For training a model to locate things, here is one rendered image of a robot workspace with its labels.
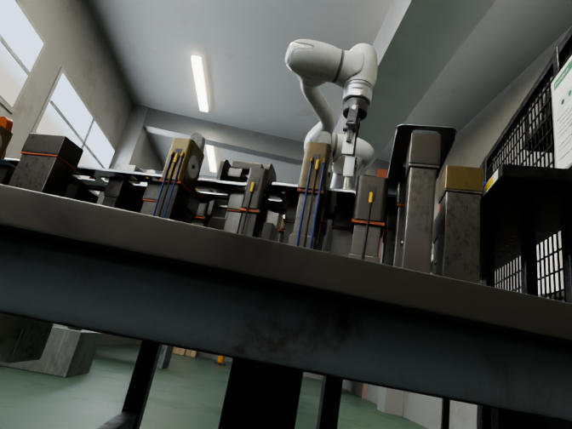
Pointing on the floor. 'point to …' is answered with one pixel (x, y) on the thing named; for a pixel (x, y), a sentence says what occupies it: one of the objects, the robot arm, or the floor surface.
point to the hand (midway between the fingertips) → (347, 163)
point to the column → (260, 397)
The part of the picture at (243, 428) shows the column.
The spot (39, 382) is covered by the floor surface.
